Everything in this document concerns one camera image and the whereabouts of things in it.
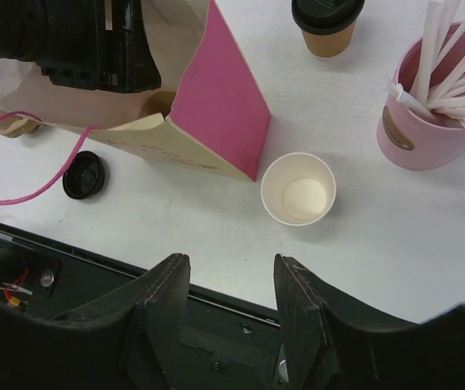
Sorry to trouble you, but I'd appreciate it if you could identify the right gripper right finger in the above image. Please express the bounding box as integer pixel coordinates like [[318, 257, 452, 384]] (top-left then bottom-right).
[[273, 254, 465, 389]]

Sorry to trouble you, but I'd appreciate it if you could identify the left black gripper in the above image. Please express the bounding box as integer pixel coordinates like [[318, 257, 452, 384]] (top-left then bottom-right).
[[34, 1, 162, 93]]

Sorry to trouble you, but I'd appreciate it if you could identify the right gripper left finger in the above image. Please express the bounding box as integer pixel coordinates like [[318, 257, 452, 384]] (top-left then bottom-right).
[[0, 253, 190, 389]]

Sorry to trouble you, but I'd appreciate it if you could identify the pink paper gift bag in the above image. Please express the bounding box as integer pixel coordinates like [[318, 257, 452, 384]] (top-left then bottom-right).
[[0, 1, 271, 183]]

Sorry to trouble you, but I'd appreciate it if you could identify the brown cardboard cup carrier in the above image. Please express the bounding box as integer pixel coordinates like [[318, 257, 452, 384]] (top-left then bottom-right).
[[0, 91, 176, 138]]

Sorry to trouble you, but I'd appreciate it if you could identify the black plastic cup lid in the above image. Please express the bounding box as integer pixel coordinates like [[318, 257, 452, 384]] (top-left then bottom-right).
[[62, 150, 106, 200]]

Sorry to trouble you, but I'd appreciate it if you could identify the brown paper cup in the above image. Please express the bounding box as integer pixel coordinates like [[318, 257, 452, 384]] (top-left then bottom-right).
[[260, 153, 337, 227], [291, 0, 365, 59]]

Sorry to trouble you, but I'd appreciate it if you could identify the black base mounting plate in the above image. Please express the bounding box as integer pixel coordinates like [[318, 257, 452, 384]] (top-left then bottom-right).
[[0, 225, 289, 389]]

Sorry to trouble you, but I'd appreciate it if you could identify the pink straw holder cup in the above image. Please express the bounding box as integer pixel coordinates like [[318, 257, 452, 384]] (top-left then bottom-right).
[[376, 33, 465, 171]]

